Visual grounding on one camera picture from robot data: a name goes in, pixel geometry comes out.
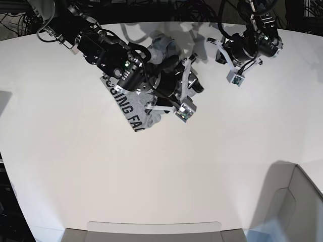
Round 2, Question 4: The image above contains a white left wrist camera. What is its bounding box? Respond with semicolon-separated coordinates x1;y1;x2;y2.
206;37;264;88

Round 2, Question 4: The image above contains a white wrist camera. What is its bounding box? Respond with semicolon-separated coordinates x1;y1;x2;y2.
206;37;264;88
142;54;203;122

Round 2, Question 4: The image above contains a grey T-shirt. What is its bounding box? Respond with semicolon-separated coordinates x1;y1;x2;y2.
101;34;182;132

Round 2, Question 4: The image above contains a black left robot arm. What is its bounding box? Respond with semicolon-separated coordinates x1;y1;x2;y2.
218;1;283;71

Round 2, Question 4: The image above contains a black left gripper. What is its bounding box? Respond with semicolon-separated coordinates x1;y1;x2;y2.
215;37;259;67

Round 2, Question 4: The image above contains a grey bin at right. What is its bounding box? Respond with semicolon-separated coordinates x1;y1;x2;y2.
246;162;323;242

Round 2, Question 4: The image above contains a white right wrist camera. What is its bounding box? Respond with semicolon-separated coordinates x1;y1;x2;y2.
142;54;203;122

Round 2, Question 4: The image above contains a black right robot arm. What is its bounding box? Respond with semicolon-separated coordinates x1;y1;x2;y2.
30;1;204;111

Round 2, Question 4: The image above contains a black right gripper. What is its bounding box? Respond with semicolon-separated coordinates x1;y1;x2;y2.
152;68;204;106

